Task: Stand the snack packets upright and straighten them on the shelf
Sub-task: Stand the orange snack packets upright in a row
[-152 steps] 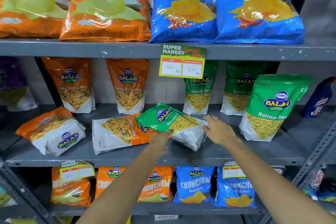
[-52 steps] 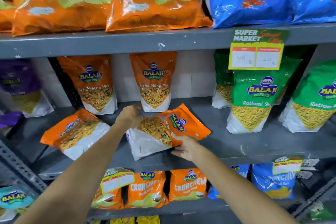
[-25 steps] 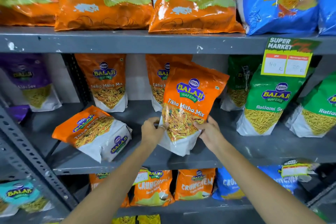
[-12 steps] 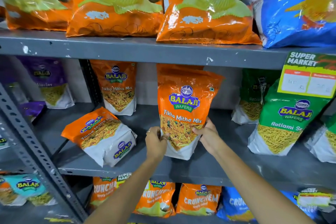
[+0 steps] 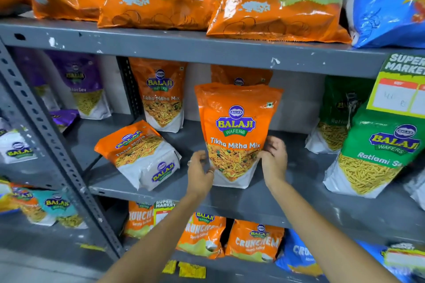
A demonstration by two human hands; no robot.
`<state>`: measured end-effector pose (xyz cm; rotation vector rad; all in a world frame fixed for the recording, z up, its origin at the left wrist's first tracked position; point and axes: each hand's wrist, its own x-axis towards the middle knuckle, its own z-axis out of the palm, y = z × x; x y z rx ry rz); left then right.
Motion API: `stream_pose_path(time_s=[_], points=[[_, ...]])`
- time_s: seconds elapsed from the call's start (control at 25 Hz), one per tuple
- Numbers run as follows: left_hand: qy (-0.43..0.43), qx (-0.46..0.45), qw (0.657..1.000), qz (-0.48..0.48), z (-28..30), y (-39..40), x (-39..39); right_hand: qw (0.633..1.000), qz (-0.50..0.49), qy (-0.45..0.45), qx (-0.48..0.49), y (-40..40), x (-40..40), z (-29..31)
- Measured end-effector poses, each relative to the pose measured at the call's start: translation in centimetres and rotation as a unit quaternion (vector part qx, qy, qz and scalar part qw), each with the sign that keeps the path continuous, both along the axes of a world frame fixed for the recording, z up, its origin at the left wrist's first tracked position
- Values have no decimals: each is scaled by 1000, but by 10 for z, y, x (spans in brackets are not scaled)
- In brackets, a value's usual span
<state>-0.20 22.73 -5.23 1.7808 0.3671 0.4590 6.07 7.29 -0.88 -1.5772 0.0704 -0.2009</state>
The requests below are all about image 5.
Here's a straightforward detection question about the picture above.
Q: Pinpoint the person's left hand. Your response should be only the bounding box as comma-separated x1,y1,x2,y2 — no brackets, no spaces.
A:
185,150,216,198

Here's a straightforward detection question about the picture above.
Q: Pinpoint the person's right hand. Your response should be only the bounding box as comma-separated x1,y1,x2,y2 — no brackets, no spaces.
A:
258,136,288,187

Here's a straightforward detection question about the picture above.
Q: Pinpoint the orange and white snack pouch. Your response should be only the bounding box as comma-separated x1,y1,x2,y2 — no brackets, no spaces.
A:
129,57,187,133
194,82,284,190
94,120,182,192
211,64,273,86

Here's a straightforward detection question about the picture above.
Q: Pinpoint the person's left forearm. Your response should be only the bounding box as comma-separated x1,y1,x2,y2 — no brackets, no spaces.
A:
98,192,208,283

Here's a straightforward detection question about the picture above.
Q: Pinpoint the person's right forearm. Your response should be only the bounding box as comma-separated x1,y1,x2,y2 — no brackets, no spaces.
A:
265,173,400,283

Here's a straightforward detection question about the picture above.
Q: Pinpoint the green and yellow price label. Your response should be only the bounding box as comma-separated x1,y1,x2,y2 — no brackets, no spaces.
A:
366,53,425,119
153,199,177,226
381,242,425,273

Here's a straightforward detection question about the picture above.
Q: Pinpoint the small orange and green chip bag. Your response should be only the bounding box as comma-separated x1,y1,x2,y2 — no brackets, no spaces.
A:
124,200,155,239
225,219,285,263
176,211,227,260

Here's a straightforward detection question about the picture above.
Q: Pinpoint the small blue chip bag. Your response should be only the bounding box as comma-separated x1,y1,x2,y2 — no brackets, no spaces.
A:
275,228,323,277
355,240,417,283

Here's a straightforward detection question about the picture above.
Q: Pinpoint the gray metal shelf rack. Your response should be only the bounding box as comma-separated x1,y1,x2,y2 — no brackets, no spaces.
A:
0,40,125,262
0,11,425,283

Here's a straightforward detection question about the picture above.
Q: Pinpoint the teal snack pouch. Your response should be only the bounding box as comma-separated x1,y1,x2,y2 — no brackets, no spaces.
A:
33,189,88,229

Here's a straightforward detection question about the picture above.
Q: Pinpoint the purple and white snack pouch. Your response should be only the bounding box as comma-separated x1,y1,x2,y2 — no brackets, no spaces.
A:
13,48,61,112
49,109,80,133
46,50,112,120

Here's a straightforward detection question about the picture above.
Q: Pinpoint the large blue chip bag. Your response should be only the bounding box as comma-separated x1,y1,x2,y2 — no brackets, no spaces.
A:
339,0,425,49

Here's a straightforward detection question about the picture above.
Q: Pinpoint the blue and yellow snack pouch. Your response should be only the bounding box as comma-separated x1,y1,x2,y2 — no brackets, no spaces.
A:
0,177,14,215

